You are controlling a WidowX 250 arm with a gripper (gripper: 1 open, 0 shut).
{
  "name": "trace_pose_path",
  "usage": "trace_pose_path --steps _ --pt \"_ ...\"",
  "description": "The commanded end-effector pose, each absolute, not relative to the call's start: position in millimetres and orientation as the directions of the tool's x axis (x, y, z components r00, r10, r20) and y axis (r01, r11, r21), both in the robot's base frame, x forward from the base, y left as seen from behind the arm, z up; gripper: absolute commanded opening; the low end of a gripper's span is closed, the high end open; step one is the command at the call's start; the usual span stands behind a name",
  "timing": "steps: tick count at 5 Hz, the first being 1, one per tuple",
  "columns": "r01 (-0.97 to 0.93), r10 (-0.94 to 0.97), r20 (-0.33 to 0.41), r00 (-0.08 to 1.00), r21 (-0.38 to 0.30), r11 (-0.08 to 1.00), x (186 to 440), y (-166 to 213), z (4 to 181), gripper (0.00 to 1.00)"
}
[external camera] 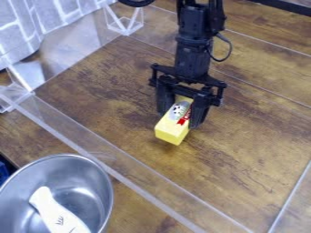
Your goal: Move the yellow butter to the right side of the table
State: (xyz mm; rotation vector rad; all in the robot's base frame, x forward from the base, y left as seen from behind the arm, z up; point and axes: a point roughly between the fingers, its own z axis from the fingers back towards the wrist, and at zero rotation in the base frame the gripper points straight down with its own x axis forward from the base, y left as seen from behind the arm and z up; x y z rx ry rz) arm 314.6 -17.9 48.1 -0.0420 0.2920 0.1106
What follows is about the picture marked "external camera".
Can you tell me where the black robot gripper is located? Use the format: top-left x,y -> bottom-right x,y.
149,37 -> 226,128

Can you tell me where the yellow butter block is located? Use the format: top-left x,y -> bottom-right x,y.
154,96 -> 193,146

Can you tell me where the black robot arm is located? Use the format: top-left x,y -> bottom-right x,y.
149,0 -> 232,128

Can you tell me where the clear acrylic barrier panel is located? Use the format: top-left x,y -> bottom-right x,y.
0,4 -> 311,233

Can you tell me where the silver metal bowl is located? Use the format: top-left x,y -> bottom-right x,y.
0,154 -> 114,233

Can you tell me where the grey brick pattern curtain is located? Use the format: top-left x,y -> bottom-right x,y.
0,0 -> 116,70

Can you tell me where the blue object at edge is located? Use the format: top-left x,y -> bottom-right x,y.
0,161 -> 9,186

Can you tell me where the thick black cable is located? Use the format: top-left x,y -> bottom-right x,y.
117,0 -> 156,7

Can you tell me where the white plastic spatula handle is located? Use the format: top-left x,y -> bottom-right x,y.
29,187 -> 90,233

